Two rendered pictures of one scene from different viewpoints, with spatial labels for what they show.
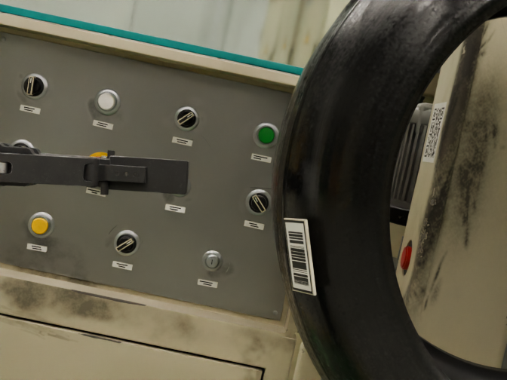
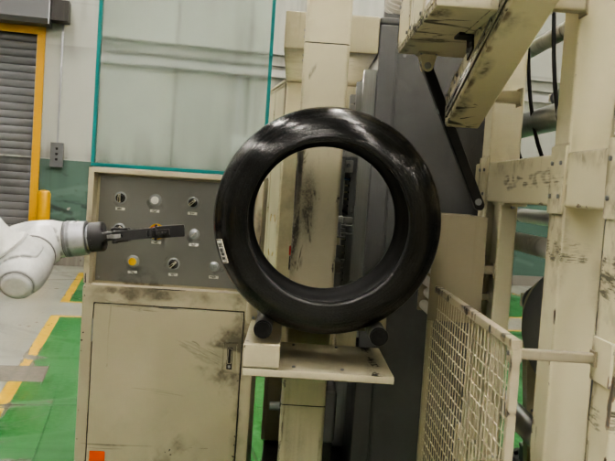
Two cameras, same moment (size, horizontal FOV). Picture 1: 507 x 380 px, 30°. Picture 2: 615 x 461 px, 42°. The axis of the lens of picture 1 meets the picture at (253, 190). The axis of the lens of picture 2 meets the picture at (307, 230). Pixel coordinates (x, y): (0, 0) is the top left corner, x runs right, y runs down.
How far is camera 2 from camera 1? 1.21 m
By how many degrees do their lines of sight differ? 0
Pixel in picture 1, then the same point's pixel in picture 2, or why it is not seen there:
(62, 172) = (139, 234)
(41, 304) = (138, 296)
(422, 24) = (249, 170)
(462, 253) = (309, 245)
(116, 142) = (162, 218)
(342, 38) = (226, 176)
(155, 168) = (172, 229)
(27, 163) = (127, 233)
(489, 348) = (326, 283)
